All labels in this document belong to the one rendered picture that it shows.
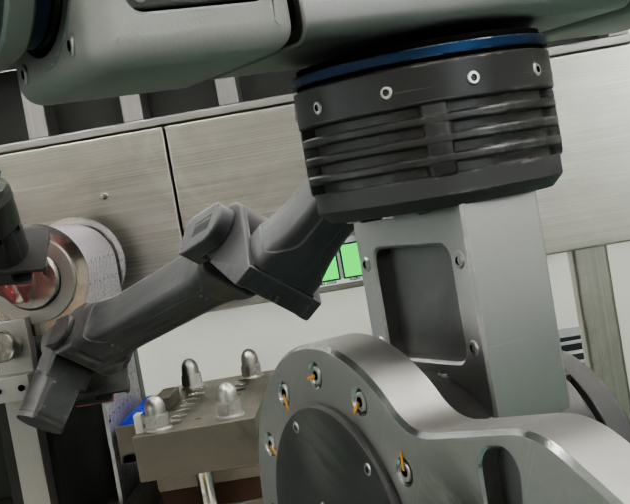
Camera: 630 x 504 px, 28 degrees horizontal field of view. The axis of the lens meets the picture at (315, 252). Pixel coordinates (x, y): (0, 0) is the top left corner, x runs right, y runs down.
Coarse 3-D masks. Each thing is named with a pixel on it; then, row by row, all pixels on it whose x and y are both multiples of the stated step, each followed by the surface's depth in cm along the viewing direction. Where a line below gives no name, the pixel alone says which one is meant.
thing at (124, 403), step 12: (132, 360) 187; (132, 372) 185; (132, 384) 184; (120, 396) 175; (132, 396) 183; (108, 408) 167; (120, 408) 174; (132, 408) 182; (108, 420) 166; (120, 420) 173; (108, 432) 165
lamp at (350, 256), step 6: (342, 246) 194; (348, 246) 194; (354, 246) 194; (342, 252) 194; (348, 252) 194; (354, 252) 194; (342, 258) 194; (348, 258) 194; (354, 258) 194; (348, 264) 194; (354, 264) 194; (348, 270) 195; (354, 270) 195; (360, 270) 194; (348, 276) 195
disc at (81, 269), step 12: (24, 228) 164; (48, 228) 164; (60, 240) 164; (72, 240) 164; (72, 252) 164; (84, 264) 164; (84, 276) 164; (84, 288) 164; (72, 300) 164; (84, 300) 164; (0, 312) 165; (36, 324) 164; (48, 324) 164
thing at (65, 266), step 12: (48, 252) 163; (60, 252) 163; (60, 264) 163; (72, 264) 163; (60, 276) 163; (72, 276) 163; (60, 288) 163; (72, 288) 163; (0, 300) 164; (60, 300) 163; (12, 312) 164; (24, 312) 164; (36, 312) 164; (48, 312) 164; (60, 312) 163
